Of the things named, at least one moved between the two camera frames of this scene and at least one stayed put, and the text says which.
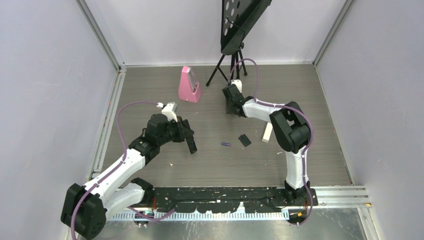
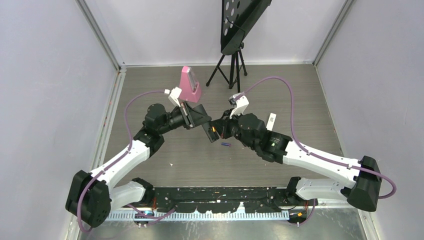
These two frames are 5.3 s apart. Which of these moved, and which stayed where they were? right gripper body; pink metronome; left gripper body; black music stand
Moved: right gripper body; left gripper body
Stayed: pink metronome; black music stand
